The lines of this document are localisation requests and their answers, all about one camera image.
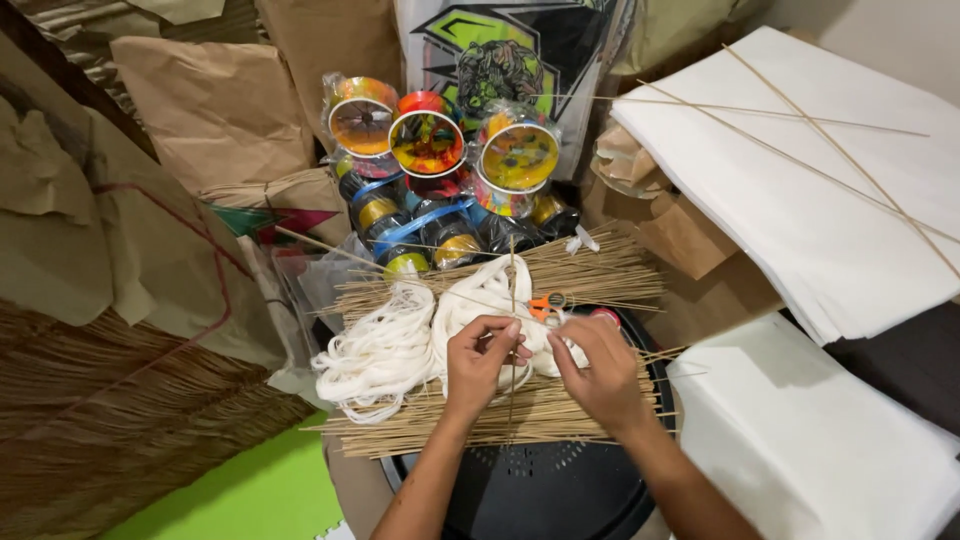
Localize person's right hand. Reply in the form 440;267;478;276
545;312;663;443

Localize person's left hand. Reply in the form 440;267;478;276
444;314;536;431

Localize single thin bamboo stick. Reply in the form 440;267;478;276
506;234;519;447

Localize thick bundle of bamboo sticks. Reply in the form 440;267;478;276
300;346;687;460

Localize loose pile of bamboo sticks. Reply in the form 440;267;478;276
322;222;669;325

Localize black round plastic stool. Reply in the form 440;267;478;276
378;303;678;540

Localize heap of black thread spools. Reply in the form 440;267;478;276
333;153;582;282

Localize folded brown paper bag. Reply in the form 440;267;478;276
633;191;742;283

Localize clear plastic bags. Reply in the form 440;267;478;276
238;231;380;410

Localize thick pale wooden stick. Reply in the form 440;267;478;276
273;225;391;273

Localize small stack of white paper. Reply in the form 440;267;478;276
666;312;960;540

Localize crumpled brown paper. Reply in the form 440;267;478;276
589;122;674;201

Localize yellow spotted wrapped kite reel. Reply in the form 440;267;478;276
469;101;564;219

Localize red yellow wrapped kite reel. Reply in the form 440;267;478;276
387;90;468;180

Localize green foam floor mat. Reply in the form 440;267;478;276
96;408;348;540

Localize green and red paper kite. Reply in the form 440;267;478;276
207;201;343;247

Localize large stack of white paper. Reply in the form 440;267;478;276
609;25;960;348

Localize orange wrapped kite reel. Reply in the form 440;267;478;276
322;72;401;160

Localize long thin bamboo stick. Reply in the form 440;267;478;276
536;93;932;139
721;43;960;280
636;79;960;247

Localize printed green black plastic bag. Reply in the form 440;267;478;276
393;0;637;183

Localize tall brown paper package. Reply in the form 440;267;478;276
253;0;408;147

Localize big heap of straw sticks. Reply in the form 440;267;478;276
0;298;318;540

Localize flat brown paper package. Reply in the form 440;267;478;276
109;36;318;198

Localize large creased brown paper wrap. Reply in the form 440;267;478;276
0;30;290;372

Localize corrugated cardboard sheets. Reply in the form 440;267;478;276
11;0;265;91

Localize large white string skein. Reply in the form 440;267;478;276
430;253;595;400

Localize orange handled scissors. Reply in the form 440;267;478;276
527;291;569;325

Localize small white string skein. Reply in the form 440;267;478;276
310;283;441;426

